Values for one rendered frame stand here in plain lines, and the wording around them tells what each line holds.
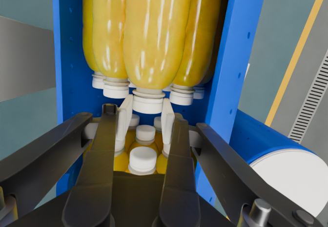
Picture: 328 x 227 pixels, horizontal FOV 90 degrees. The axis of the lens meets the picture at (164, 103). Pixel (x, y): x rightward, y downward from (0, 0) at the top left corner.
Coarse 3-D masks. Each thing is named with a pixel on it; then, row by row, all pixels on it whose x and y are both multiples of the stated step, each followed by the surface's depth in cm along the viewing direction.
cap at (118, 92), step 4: (104, 84) 25; (104, 88) 25; (108, 88) 24; (112, 88) 24; (116, 88) 24; (120, 88) 24; (124, 88) 25; (128, 88) 27; (104, 92) 25; (108, 92) 24; (112, 92) 24; (116, 92) 24; (120, 92) 24; (124, 92) 25; (128, 92) 26; (108, 96) 24; (112, 96) 24; (116, 96) 24; (120, 96) 25; (124, 96) 25
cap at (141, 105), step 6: (138, 102) 19; (144, 102) 19; (150, 102) 19; (156, 102) 20; (162, 102) 21; (138, 108) 20; (144, 108) 19; (150, 108) 19; (156, 108) 20; (162, 108) 21
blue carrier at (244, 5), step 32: (64, 0) 24; (256, 0) 16; (64, 32) 24; (224, 32) 15; (64, 64) 25; (224, 64) 16; (64, 96) 26; (96, 96) 35; (224, 96) 17; (224, 128) 19
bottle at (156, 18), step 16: (128, 0) 17; (144, 0) 16; (160, 0) 15; (176, 0) 16; (128, 16) 17; (144, 16) 16; (160, 16) 16; (176, 16) 16; (128, 32) 17; (144, 32) 16; (160, 32) 16; (176, 32) 17; (128, 48) 17; (144, 48) 16; (160, 48) 16; (176, 48) 17; (128, 64) 18; (144, 64) 17; (160, 64) 17; (176, 64) 18; (144, 80) 18; (160, 80) 18; (144, 96) 19; (160, 96) 19
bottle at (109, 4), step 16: (96, 0) 20; (112, 0) 20; (96, 16) 21; (112, 16) 20; (96, 32) 21; (112, 32) 21; (96, 48) 22; (112, 48) 21; (112, 64) 22; (112, 80) 24
